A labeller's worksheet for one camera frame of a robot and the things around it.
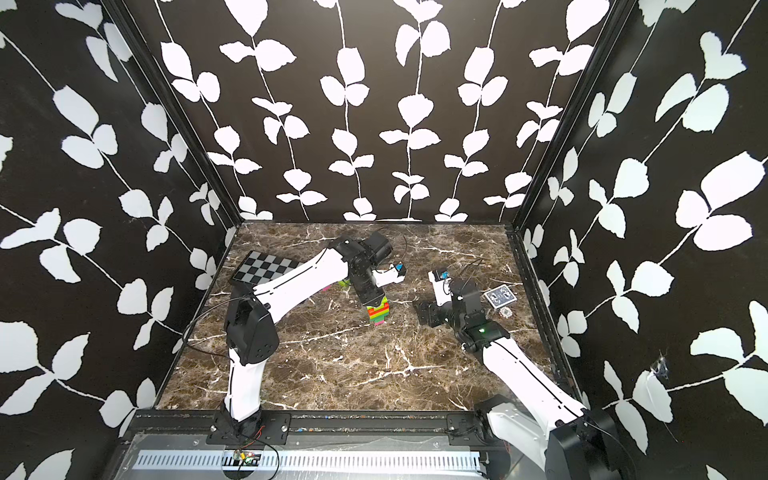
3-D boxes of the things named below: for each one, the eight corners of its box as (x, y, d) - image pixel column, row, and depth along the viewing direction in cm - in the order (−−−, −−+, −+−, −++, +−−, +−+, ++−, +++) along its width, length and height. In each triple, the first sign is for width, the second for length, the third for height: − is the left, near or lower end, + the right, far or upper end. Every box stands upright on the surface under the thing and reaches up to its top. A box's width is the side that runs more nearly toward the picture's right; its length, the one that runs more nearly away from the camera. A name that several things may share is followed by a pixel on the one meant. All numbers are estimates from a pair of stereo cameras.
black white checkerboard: (236, 280, 105) (232, 275, 103) (254, 255, 112) (251, 250, 110) (282, 292, 102) (280, 287, 100) (298, 265, 110) (296, 260, 107)
